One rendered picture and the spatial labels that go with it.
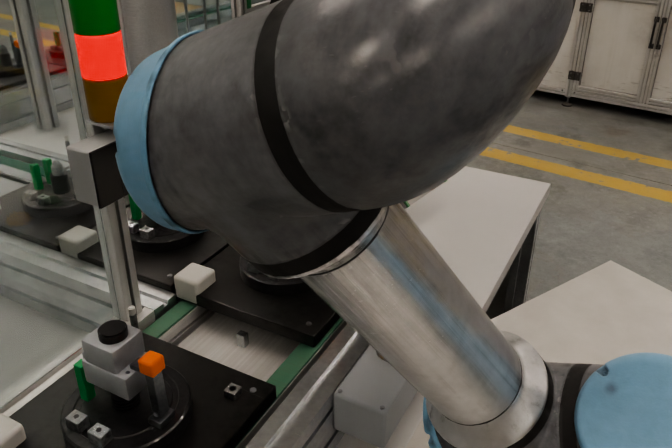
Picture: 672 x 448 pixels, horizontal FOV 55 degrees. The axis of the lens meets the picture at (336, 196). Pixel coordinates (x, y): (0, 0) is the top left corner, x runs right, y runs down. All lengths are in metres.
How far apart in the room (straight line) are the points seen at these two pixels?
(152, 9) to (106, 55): 1.01
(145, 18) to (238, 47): 1.46
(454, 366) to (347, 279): 0.13
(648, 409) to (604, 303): 0.64
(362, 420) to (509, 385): 0.29
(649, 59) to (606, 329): 3.73
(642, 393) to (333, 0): 0.41
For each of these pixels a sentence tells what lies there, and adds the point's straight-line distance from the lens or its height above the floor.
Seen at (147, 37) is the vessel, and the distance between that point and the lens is 1.79.
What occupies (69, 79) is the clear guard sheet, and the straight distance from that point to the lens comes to 0.81.
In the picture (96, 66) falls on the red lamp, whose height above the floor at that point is 1.33.
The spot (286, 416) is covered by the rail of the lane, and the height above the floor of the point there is 0.96.
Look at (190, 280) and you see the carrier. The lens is 0.97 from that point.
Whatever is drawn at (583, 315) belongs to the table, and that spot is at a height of 0.86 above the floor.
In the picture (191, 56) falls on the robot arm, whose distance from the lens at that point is 0.35.
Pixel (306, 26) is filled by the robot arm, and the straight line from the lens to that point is 0.29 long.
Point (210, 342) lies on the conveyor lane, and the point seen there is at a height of 0.92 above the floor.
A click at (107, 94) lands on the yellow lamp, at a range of 0.78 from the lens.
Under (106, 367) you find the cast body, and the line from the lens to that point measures 0.73.
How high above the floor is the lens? 1.52
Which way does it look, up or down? 27 degrees down
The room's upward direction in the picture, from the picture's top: straight up
